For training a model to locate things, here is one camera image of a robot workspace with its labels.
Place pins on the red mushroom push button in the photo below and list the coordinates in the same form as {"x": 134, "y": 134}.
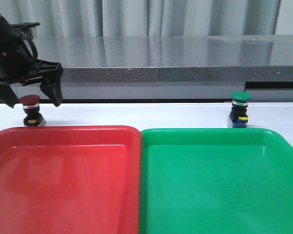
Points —
{"x": 31, "y": 107}

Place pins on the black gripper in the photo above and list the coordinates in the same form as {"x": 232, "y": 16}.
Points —
{"x": 19, "y": 63}

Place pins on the red plastic tray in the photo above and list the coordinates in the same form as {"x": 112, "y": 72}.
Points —
{"x": 70, "y": 180}

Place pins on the grey pleated curtain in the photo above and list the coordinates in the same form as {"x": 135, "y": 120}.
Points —
{"x": 142, "y": 18}

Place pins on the green plastic tray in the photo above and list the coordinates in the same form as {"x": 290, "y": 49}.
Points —
{"x": 216, "y": 181}

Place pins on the green mushroom push button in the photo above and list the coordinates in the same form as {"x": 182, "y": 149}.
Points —
{"x": 238, "y": 117}

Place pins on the grey stone counter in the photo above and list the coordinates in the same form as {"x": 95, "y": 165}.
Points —
{"x": 172, "y": 68}

